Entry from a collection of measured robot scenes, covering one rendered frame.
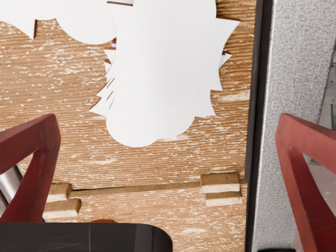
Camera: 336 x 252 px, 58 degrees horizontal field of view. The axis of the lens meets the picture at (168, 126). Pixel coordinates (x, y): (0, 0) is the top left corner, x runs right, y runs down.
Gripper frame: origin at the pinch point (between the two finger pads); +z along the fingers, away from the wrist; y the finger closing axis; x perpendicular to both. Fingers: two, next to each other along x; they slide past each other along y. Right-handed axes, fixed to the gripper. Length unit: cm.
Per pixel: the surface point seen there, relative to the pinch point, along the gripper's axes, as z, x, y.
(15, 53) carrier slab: 25.2, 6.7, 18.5
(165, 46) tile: 19.2, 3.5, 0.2
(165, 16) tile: 19.2, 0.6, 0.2
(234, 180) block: 22.7, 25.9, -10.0
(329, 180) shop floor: 115, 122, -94
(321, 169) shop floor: 115, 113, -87
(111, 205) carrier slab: 24.4, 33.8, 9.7
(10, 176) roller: 26.8, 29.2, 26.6
